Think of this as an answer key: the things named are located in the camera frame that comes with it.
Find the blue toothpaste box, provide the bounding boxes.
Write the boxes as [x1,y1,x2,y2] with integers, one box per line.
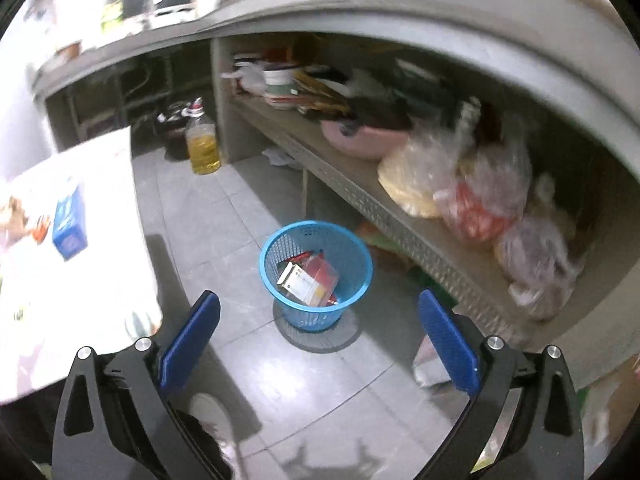
[52,186,88,261]

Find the white red carton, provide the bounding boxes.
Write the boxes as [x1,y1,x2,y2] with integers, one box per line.
[277,262,329,308]

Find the red snack bag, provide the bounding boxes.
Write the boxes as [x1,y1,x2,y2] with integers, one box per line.
[281,250,338,307]

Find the blue plastic trash basket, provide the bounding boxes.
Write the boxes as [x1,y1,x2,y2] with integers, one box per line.
[258,220,373,333]

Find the grey kitchen counter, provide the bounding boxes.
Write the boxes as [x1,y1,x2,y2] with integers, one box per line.
[29,0,640,187]

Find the purple food in plastic bag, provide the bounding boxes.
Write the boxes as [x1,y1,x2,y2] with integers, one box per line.
[494,172,584,322]

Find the red food in plastic bag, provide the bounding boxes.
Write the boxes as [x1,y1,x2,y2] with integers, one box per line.
[434,143,532,244]

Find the yellow food in plastic bag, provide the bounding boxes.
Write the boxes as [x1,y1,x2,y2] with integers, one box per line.
[378,130,461,219]

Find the dark jar on floor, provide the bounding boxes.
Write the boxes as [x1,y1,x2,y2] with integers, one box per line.
[156,101,191,162]

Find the yellow cooking oil bottle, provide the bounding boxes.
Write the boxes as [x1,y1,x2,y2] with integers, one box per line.
[183,98,221,174]

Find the pink plastic basin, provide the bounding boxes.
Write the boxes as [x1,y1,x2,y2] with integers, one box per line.
[320,120,410,160]

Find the stacked white bowls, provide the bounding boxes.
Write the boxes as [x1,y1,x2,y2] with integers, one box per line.
[264,63,299,110]

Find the white plastic bag on shelf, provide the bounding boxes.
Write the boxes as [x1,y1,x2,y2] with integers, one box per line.
[220,63,267,96]

